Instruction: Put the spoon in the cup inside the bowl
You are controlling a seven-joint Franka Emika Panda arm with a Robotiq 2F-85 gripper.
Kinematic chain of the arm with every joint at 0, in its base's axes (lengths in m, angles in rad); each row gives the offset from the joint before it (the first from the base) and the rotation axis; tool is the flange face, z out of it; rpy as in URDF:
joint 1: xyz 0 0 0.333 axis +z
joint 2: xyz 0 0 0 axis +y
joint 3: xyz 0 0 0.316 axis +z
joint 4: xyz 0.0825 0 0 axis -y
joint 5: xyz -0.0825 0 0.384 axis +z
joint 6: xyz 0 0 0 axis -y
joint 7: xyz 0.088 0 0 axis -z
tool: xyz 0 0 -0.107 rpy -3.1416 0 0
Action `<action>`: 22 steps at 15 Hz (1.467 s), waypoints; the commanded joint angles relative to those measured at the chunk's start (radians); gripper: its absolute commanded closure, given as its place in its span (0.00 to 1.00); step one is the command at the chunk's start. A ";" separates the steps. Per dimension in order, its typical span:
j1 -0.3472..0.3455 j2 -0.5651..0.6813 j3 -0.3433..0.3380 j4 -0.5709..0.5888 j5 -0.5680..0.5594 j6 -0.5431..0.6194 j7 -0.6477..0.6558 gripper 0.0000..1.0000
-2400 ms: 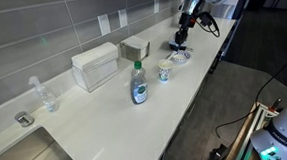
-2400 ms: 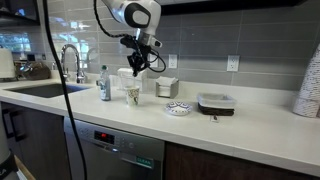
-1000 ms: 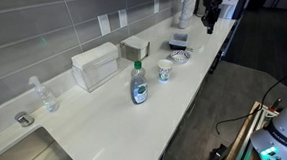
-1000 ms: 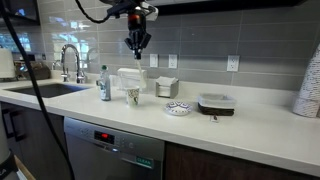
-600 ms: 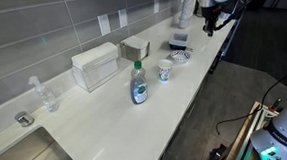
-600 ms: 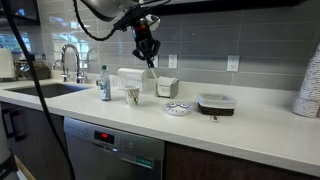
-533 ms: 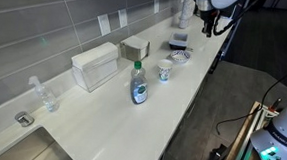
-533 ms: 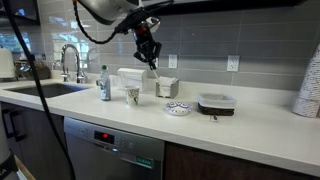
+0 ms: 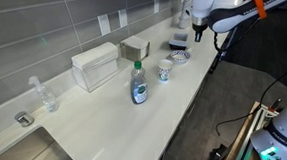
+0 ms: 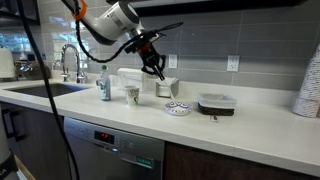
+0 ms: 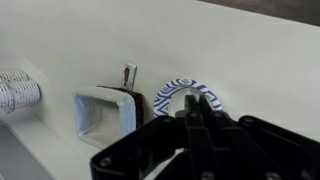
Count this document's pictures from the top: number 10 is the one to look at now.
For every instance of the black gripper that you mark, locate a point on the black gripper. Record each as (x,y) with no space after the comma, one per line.
(149,55)

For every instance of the patterned paper cup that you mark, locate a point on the patterned paper cup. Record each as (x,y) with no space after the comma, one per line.
(132,95)

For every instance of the blue white patterned bowl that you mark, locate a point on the blue white patterned bowl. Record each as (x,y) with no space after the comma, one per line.
(178,108)

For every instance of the grey napkin holder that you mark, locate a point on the grey napkin holder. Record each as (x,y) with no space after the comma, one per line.
(164,90)

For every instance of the clear paper towel dispenser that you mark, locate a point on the clear paper towel dispenser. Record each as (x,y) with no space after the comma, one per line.
(131,79)

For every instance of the dish soap bottle green cap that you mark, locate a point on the dish soap bottle green cap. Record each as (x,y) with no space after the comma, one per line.
(105,85)

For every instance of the black tray with white liner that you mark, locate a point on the black tray with white liner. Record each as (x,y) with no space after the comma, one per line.
(216,105)

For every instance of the small sauce packet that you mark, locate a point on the small sauce packet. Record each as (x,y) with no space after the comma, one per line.
(214,118)

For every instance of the chrome kitchen faucet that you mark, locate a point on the chrome kitchen faucet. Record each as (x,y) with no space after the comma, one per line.
(78,65)

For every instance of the black upper cabinet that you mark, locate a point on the black upper cabinet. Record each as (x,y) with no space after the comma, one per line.
(200,5)

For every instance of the small chrome side faucet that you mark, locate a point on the small chrome side faucet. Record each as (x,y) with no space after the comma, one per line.
(65,71)

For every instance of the stainless steel dishwasher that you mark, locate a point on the stainless steel dishwasher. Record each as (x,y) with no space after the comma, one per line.
(113,153)

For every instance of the steel sink basin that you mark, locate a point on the steel sink basin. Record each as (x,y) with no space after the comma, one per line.
(46,90)

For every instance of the dark wood base cabinet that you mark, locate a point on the dark wood base cabinet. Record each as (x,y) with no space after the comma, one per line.
(233,166)

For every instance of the dark cabinet under sink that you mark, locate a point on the dark cabinet under sink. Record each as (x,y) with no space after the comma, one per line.
(33,143)

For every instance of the white paper towel roll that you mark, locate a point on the white paper towel roll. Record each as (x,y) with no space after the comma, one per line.
(6,63)

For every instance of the tall stack of paper cups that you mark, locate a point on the tall stack of paper cups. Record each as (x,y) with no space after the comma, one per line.
(308,90)

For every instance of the aluminium wood robot stand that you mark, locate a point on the aluminium wood robot stand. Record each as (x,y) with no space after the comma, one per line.
(24,170)

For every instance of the white wall outlet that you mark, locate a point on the white wall outlet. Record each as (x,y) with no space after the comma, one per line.
(172,61)
(233,63)

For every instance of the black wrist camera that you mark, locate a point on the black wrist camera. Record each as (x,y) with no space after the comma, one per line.
(131,46)

